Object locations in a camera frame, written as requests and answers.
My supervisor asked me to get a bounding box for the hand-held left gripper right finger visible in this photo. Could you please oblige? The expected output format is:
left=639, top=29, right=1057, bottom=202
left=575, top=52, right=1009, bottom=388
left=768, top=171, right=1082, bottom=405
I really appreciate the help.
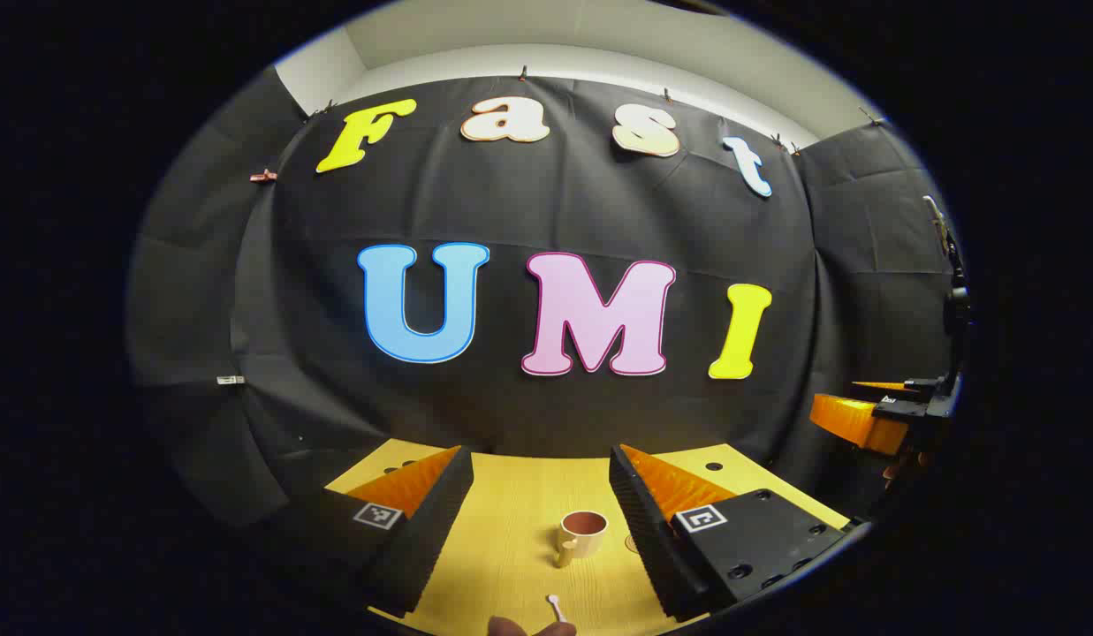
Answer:
left=609, top=444, right=852, bottom=622

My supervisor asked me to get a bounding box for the yellow wooden desktop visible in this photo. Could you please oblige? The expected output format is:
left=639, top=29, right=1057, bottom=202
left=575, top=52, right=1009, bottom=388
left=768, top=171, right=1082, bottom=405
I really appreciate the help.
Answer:
left=323, top=439, right=852, bottom=636

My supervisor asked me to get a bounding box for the black backdrop cloth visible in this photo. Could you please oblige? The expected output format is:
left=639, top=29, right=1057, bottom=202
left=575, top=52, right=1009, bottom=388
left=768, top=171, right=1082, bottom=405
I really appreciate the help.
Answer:
left=126, top=66, right=967, bottom=531

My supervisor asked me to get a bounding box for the beige cup with wooden handle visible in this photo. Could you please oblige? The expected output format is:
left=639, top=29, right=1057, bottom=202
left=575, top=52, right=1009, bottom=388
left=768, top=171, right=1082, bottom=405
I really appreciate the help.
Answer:
left=557, top=510, right=610, bottom=569

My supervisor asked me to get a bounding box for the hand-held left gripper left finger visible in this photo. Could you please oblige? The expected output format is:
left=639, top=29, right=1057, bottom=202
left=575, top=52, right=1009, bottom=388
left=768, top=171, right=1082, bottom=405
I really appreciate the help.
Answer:
left=299, top=445, right=474, bottom=617

